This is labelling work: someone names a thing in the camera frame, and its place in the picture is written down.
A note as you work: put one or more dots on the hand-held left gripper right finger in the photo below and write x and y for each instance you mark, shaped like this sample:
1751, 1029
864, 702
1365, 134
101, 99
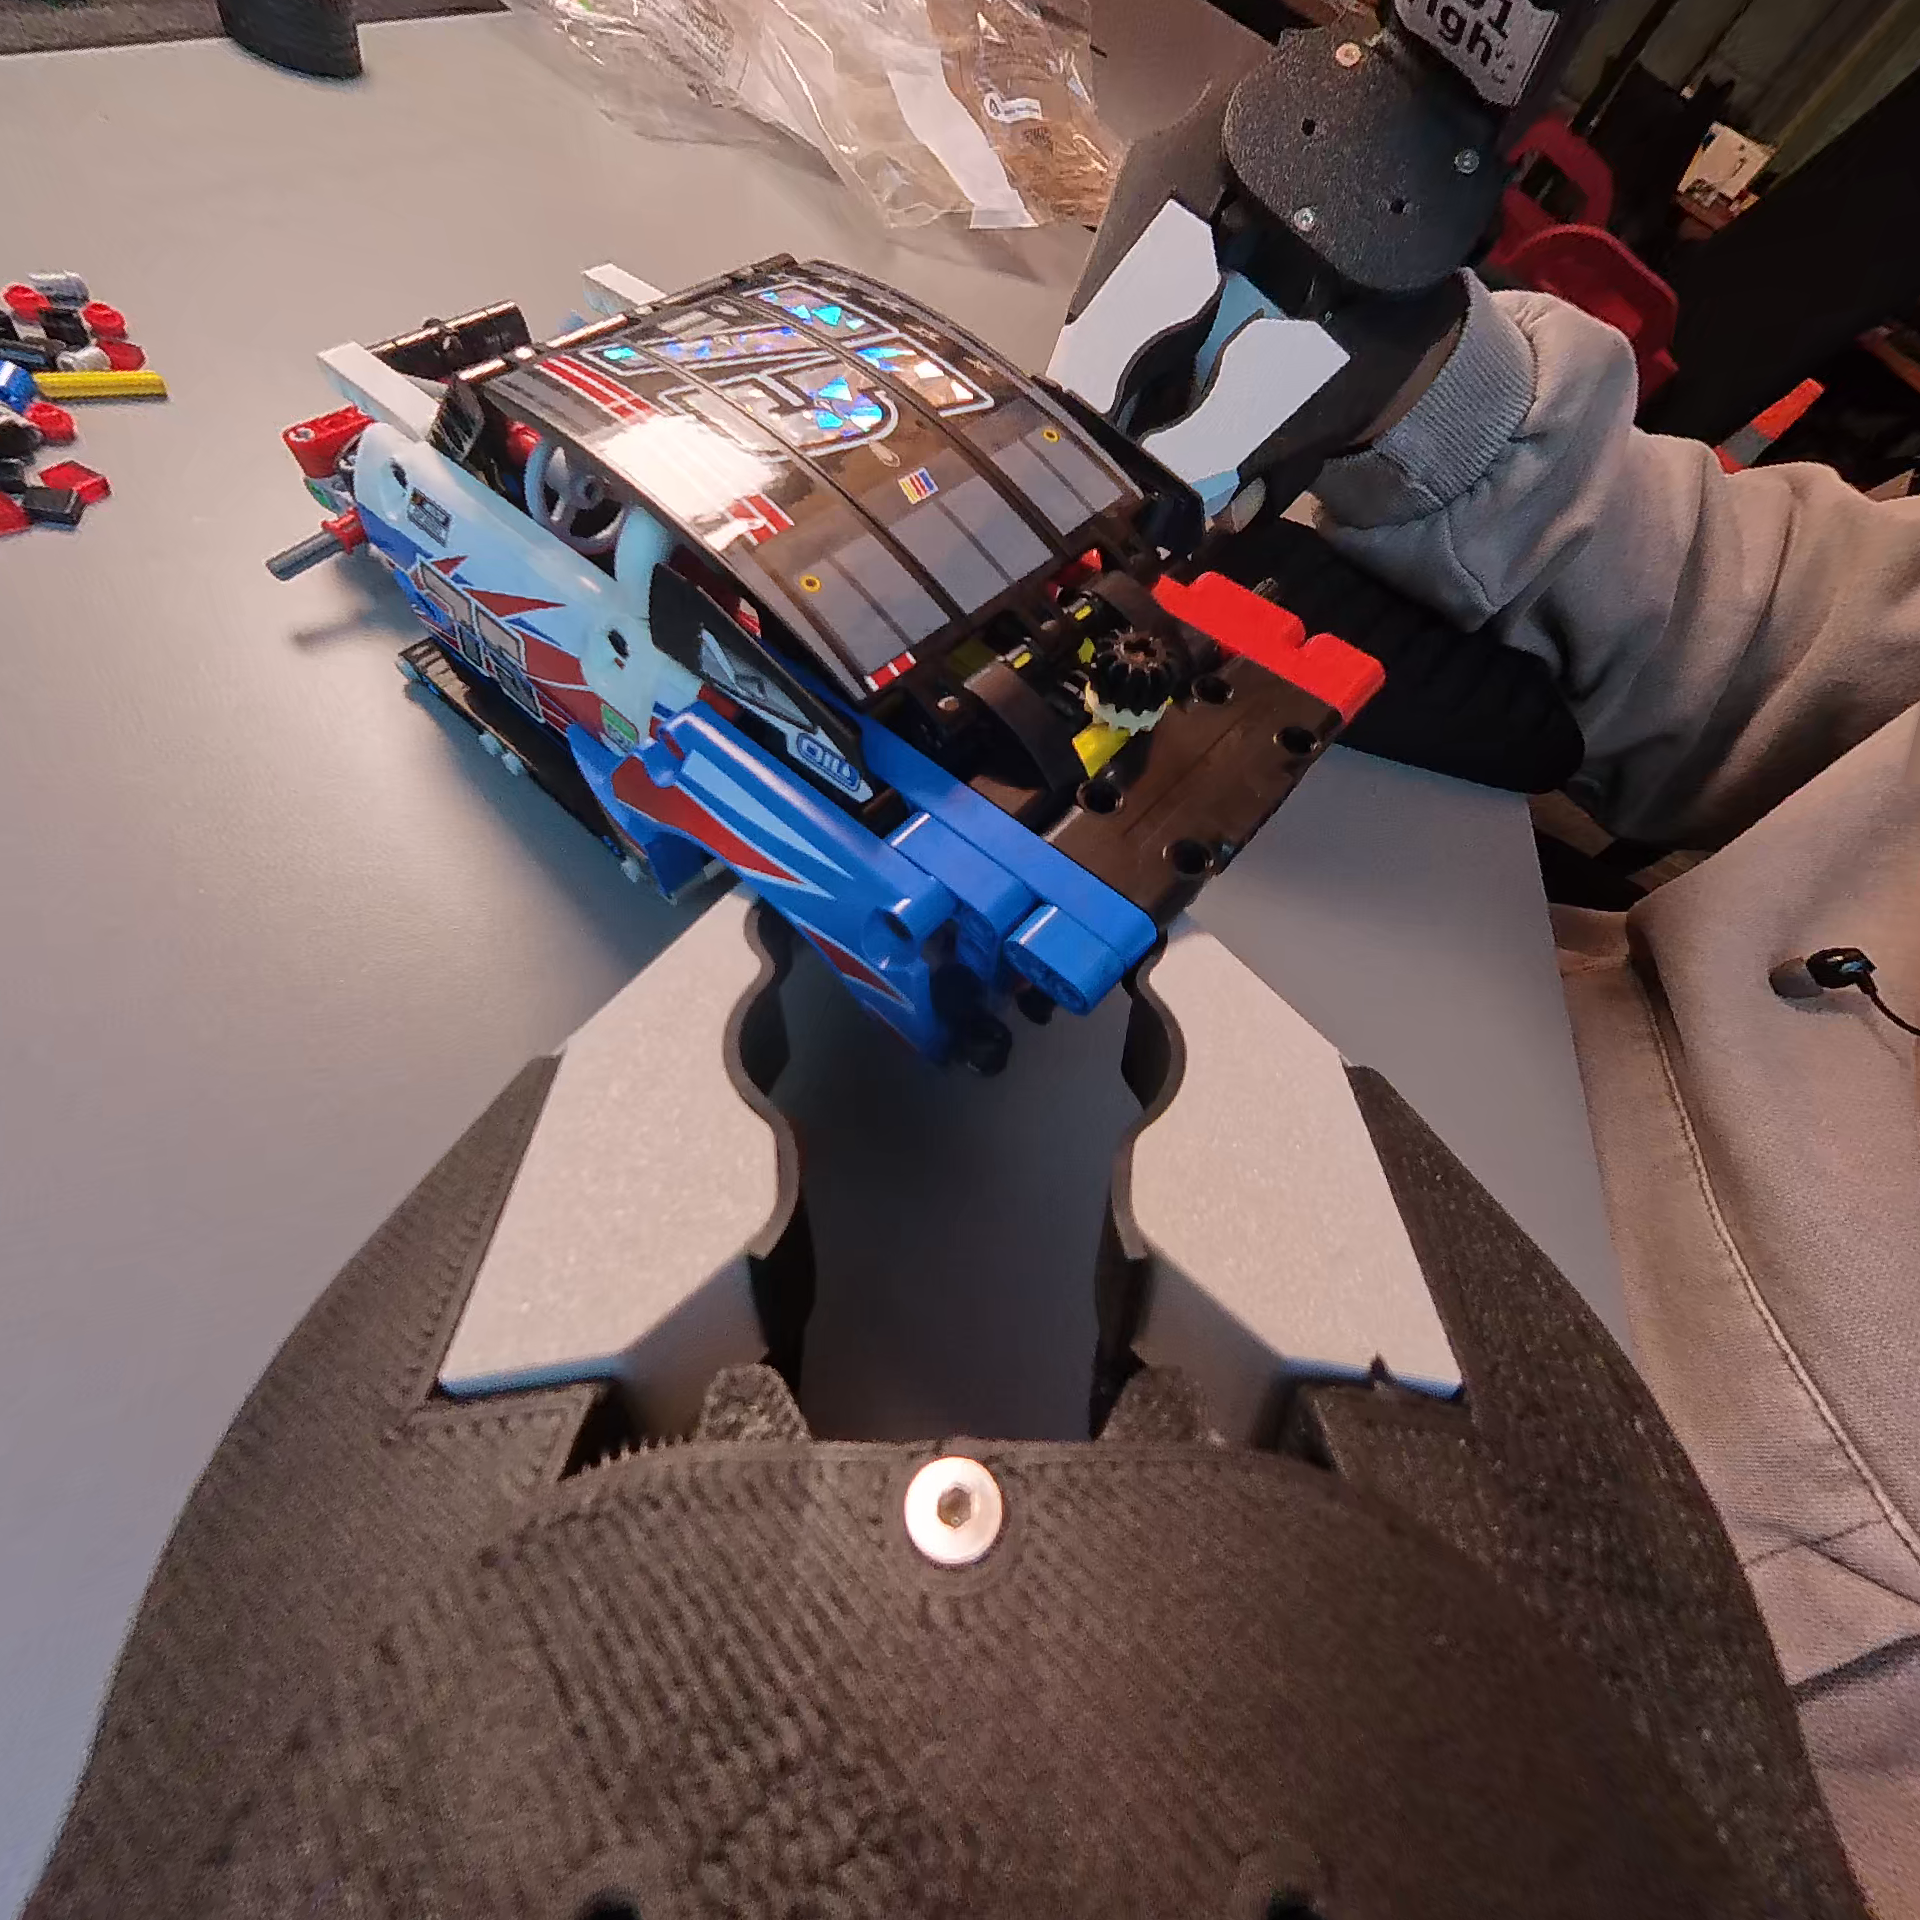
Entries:
1293, 1198

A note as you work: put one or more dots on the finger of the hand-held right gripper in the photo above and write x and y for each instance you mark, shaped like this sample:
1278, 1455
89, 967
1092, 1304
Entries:
1135, 300
1269, 388

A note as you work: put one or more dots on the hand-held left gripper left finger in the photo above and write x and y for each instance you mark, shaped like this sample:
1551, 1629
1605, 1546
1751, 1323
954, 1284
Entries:
616, 1198

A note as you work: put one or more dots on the pile of loose lego pieces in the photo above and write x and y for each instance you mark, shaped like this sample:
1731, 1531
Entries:
67, 324

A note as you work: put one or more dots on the person's right forearm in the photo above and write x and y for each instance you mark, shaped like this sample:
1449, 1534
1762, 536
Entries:
1652, 597

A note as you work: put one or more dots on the black padded armrest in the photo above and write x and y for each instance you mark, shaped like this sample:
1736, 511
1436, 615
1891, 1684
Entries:
1441, 675

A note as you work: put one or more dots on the orange grey traffic cone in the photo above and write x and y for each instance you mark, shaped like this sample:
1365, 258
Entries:
1779, 420

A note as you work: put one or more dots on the black ribbed object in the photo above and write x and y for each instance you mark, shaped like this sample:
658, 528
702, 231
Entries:
293, 38

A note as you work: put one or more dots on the red plastic object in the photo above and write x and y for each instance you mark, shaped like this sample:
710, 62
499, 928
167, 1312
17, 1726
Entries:
1591, 284

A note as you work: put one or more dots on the clear plastic bags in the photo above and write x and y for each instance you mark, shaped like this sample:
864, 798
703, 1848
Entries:
840, 88

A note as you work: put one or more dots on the lego car model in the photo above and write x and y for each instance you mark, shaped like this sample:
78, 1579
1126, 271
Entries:
840, 495

